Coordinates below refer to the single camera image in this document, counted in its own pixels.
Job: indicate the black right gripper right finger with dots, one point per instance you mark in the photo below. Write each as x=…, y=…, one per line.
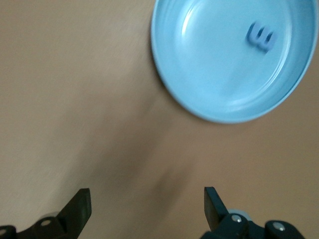
x=216, y=219

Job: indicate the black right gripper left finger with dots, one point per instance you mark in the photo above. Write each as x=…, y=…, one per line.
x=74, y=214

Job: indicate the blue small letter m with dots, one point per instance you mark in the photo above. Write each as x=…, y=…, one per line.
x=264, y=44

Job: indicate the blue round plate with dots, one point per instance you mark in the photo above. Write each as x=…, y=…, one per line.
x=211, y=74

